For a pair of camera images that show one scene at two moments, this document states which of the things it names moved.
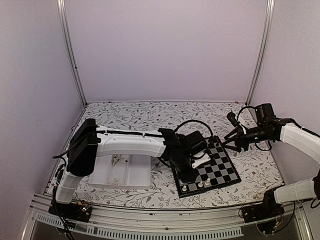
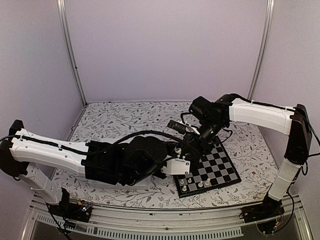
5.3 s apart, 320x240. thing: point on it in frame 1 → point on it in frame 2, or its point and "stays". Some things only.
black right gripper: [241, 137] → [203, 143]
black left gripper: [186, 178] → [170, 147]
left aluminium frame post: [63, 16] stays
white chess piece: [207, 183] stays
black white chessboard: [217, 173] stays
